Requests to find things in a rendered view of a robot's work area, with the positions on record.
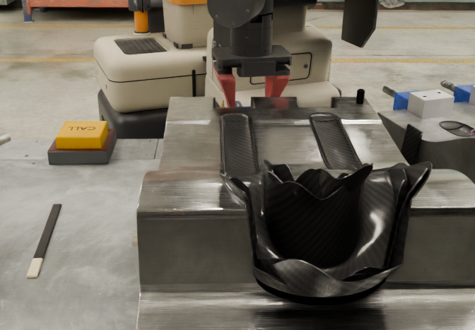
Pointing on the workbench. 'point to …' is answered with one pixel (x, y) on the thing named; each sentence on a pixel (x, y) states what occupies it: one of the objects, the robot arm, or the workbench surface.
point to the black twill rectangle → (411, 144)
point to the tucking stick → (44, 242)
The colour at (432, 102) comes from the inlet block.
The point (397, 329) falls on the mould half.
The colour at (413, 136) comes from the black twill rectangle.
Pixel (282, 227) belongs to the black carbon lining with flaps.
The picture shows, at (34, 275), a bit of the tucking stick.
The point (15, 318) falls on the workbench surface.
